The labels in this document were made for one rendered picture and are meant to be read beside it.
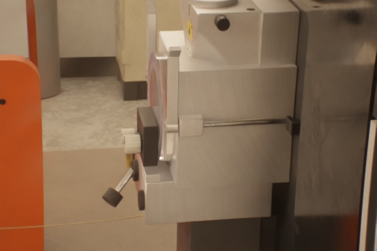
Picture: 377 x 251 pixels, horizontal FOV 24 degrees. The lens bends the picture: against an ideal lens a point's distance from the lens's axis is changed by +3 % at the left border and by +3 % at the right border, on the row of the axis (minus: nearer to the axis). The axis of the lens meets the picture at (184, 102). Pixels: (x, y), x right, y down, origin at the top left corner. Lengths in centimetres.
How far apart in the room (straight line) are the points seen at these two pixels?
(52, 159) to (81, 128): 194
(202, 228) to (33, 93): 39
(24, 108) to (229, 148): 43
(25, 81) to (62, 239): 51
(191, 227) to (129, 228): 81
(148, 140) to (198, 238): 9
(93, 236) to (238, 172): 84
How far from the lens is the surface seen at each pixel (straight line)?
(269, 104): 65
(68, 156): 177
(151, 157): 68
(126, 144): 68
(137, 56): 389
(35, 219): 110
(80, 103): 396
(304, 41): 64
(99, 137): 361
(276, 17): 64
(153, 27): 73
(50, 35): 395
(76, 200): 160
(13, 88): 103
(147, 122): 68
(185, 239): 73
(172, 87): 62
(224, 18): 62
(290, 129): 64
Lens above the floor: 146
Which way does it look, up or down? 22 degrees down
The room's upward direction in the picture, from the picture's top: 2 degrees clockwise
